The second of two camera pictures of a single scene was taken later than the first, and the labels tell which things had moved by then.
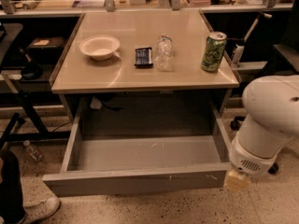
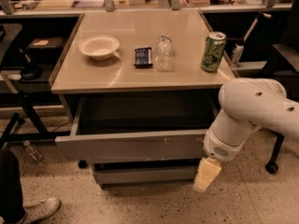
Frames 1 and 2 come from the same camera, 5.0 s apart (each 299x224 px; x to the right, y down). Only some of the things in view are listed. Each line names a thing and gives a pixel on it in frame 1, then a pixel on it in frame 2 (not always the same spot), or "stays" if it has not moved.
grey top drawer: x=137 y=164 to x=111 y=129
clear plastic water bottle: x=163 y=56 stays
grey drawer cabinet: x=144 y=66 stays
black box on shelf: x=47 y=48 stays
